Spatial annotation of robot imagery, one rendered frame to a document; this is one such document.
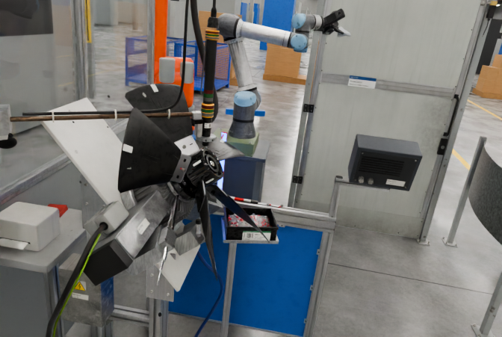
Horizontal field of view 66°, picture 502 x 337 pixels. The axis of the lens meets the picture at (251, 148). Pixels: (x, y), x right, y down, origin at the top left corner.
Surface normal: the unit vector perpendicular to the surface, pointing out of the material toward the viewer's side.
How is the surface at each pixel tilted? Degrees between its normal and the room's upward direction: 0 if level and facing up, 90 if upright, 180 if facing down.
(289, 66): 90
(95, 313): 90
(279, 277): 90
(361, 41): 90
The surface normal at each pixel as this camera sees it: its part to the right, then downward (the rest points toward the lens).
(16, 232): -0.14, 0.32
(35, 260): 0.10, -0.94
